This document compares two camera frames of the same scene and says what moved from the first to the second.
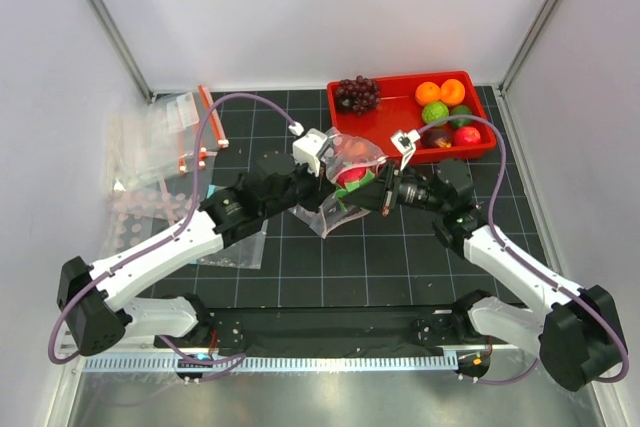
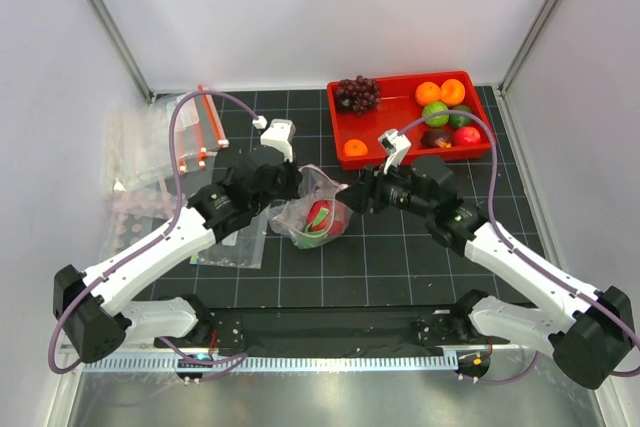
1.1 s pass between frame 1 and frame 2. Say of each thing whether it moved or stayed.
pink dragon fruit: moved
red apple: stayed
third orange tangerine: stayed
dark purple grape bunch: stayed
